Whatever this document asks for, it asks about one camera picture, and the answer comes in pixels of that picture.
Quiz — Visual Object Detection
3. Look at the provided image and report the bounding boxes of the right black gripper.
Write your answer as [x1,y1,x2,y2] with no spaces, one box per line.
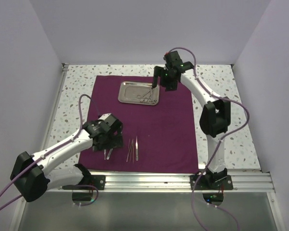
[151,66,177,92]

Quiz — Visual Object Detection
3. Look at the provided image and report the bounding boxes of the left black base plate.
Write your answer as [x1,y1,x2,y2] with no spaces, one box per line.
[89,174,106,190]

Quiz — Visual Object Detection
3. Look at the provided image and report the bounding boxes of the broad steel forceps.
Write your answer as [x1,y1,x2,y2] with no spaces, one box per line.
[135,136,139,161]

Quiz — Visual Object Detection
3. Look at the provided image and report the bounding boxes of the steel scissors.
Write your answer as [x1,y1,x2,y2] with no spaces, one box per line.
[147,88,157,104]

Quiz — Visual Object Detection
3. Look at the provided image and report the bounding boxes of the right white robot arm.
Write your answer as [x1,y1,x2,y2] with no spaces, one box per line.
[151,49,231,190]

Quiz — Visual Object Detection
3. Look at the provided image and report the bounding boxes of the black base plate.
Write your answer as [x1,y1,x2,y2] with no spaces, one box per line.
[189,168,234,190]
[89,174,106,190]

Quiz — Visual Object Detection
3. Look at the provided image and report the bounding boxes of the steel instrument tray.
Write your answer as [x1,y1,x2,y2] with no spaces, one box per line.
[118,81,160,106]

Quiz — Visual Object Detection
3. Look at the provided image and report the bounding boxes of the thin steel tweezers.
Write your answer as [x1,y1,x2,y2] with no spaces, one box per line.
[130,139,134,163]
[126,139,131,163]

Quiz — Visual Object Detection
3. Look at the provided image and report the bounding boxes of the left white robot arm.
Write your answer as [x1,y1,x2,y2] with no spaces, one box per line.
[10,113,123,202]

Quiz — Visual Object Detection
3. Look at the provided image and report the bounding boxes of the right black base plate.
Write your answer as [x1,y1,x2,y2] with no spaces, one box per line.
[189,168,234,190]

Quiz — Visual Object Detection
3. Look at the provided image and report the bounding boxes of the angled steel forceps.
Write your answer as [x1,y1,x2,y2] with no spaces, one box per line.
[106,149,113,160]

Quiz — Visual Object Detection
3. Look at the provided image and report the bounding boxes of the steel clamp in tray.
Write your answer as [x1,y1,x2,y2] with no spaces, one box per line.
[136,92,152,103]

